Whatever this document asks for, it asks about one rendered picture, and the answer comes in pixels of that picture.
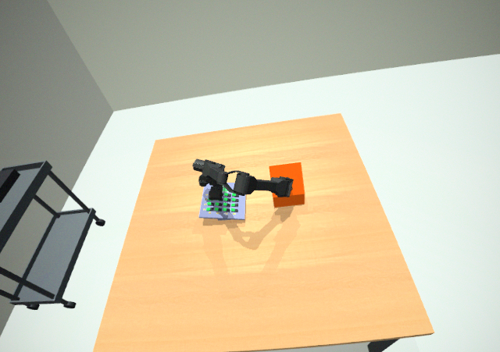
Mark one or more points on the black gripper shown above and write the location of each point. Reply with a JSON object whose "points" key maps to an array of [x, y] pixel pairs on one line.
{"points": [[215, 192]]}

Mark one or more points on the grey-blue switch panel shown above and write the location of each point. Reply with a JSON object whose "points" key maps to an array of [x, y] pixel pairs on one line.
{"points": [[231, 207]]}

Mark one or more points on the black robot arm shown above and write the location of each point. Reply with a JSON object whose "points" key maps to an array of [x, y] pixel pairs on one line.
{"points": [[244, 183]]}

